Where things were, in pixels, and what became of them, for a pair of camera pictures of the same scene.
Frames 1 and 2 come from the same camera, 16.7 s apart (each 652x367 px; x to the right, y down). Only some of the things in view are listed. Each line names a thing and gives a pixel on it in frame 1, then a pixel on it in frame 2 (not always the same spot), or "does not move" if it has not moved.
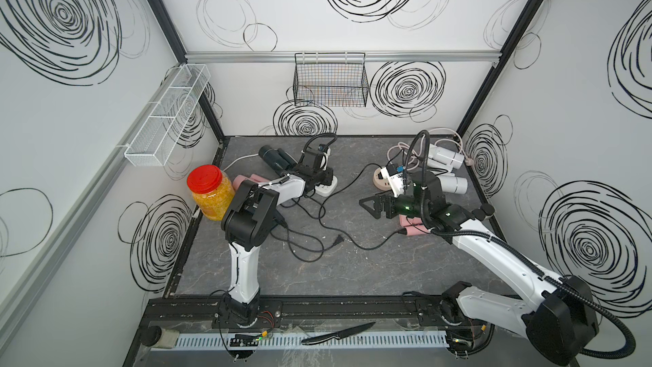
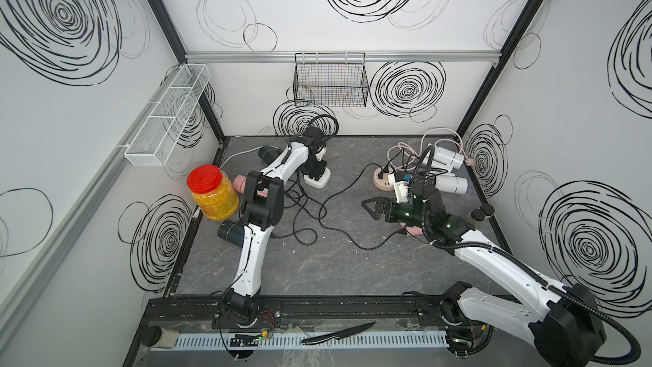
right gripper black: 387,198 to 388,205
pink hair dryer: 238,178 does not move
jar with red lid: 213,191 does not move
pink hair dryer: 413,226 does not move
